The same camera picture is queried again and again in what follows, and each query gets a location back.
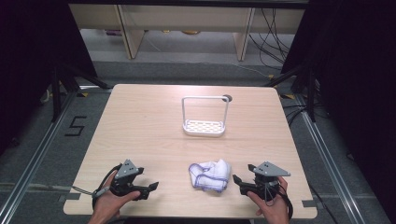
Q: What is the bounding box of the white floor cable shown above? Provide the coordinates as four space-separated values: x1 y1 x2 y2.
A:
233 62 276 79

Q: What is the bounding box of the aluminium floor rail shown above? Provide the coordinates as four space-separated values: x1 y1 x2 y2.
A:
0 90 79 224
293 92 366 224

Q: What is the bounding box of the person's left hand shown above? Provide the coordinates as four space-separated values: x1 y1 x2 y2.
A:
92 178 142 222

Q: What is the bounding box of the white cloth with purple edge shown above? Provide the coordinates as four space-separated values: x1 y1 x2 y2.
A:
188 159 233 193

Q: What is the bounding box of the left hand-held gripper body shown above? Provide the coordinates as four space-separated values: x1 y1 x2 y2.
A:
109 159 150 201

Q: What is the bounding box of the bundle of black floor cables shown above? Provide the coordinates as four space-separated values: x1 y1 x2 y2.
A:
247 7 297 70

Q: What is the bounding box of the left hand-held gripper cable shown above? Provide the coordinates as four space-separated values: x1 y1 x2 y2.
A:
72 163 123 210

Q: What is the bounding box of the black curtain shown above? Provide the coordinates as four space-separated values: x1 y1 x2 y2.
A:
280 0 396 216
0 0 98 157

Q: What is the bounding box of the black metal stand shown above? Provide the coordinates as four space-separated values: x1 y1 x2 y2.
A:
50 62 110 123
264 63 318 123

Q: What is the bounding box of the person's right hand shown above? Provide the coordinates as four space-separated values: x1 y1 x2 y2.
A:
247 175 290 224

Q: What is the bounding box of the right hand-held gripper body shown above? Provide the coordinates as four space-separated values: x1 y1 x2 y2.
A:
246 161 291 202

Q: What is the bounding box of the white drying rack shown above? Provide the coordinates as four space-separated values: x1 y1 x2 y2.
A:
181 95 231 138

